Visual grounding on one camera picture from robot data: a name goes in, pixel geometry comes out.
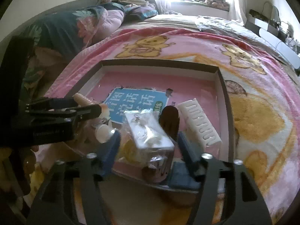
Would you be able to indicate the pink bear fleece blanket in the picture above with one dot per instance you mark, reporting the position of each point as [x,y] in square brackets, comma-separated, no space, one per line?
[264,100]

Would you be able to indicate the small blue grey box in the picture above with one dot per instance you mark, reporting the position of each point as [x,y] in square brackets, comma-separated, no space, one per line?
[179,178]

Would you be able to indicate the shallow cardboard box tray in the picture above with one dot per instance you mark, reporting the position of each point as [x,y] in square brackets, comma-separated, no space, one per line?
[171,82]

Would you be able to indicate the clear packet with jewelry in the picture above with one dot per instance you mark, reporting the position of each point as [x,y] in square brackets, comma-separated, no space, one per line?
[157,169]

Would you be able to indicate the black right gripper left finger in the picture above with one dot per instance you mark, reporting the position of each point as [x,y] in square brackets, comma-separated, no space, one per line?
[106,154]

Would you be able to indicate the floral dark green duvet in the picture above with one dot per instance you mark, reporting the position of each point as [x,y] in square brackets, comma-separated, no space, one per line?
[60,36]

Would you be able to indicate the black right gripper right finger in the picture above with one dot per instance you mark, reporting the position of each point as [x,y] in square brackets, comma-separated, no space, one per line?
[191,156]

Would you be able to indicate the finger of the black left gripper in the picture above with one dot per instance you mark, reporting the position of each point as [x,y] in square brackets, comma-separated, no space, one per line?
[46,103]
[77,114]

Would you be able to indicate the white bench beside bed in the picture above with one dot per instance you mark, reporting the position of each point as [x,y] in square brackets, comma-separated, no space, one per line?
[272,32]

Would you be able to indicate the left human hand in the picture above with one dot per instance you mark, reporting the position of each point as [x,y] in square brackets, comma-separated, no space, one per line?
[16,168]

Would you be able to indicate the white earring card packet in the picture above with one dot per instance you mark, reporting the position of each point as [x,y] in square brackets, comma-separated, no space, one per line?
[145,138]

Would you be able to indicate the purple blue pillow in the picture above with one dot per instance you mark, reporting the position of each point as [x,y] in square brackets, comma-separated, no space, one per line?
[139,13]

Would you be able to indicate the brown oval hair barrette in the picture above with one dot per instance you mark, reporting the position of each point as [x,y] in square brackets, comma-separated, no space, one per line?
[169,121]

